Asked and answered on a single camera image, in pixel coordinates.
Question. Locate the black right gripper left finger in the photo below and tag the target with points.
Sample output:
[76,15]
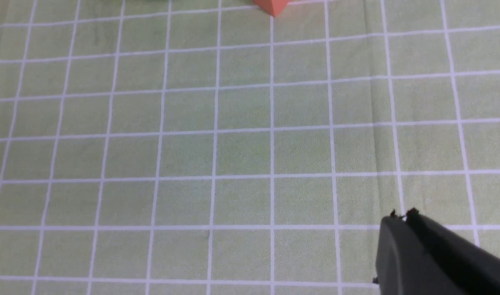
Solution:
[402,266]

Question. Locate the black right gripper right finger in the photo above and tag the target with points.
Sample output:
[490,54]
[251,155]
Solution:
[472,269]

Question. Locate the salmon pink foam block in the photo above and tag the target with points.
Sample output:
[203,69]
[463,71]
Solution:
[272,7]

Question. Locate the green checkered tablecloth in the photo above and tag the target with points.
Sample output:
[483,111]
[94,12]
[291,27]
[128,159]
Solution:
[203,147]

